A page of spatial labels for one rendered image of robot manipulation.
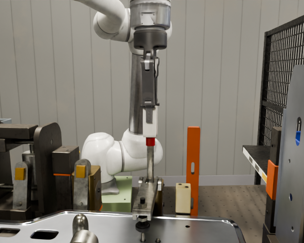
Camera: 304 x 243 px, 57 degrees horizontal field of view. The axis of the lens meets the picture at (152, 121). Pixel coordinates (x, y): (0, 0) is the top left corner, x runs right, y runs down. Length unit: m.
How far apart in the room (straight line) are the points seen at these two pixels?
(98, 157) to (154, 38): 0.81
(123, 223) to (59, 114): 2.67
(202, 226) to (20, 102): 2.92
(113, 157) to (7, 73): 2.27
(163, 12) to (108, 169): 0.88
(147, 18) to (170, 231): 0.44
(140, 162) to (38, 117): 2.12
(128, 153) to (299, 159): 0.94
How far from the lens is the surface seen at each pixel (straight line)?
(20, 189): 0.79
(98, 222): 0.67
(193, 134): 0.66
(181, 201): 0.68
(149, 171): 0.68
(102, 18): 1.07
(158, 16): 0.62
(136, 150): 1.33
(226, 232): 0.65
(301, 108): 0.52
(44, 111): 3.30
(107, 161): 1.32
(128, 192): 1.40
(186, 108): 3.16
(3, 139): 0.82
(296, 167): 0.54
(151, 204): 0.57
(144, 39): 0.62
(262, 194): 1.60
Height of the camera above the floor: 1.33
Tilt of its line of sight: 10 degrees down
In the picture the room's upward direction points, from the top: straight up
